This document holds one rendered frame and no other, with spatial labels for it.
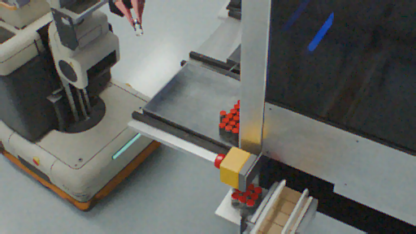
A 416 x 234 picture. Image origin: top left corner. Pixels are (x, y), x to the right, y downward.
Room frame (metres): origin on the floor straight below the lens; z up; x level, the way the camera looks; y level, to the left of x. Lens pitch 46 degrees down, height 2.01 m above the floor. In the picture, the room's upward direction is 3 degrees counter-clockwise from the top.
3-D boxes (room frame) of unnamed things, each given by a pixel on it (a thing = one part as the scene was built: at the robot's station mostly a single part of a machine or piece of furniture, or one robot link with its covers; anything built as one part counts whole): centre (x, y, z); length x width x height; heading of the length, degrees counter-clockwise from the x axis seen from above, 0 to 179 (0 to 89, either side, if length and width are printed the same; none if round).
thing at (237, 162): (0.80, -0.07, 1.00); 0.08 x 0.07 x 0.07; 58
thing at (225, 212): (0.77, -0.10, 0.87); 0.14 x 0.13 x 0.02; 58
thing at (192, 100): (1.14, -0.01, 0.90); 0.34 x 0.26 x 0.04; 57
